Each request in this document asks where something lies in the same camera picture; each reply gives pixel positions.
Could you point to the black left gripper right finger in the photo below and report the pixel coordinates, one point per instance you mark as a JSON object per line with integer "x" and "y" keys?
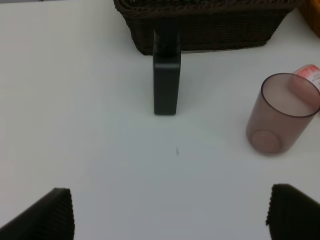
{"x": 292, "y": 215}

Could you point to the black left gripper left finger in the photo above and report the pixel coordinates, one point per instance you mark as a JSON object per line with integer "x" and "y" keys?
{"x": 50, "y": 218}

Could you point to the pink squeeze tube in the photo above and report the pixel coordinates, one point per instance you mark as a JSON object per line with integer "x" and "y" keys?
{"x": 310, "y": 72}

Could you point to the dark green pump bottle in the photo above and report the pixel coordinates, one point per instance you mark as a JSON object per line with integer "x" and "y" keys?
{"x": 166, "y": 71}

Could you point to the translucent pink plastic cup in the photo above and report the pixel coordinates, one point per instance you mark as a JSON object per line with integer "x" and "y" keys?
{"x": 285, "y": 106}

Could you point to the light brown wicker basket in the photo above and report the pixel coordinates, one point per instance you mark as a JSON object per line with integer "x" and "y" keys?
{"x": 310, "y": 11}

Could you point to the dark brown wicker basket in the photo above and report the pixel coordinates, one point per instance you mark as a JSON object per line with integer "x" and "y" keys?
{"x": 206, "y": 25}

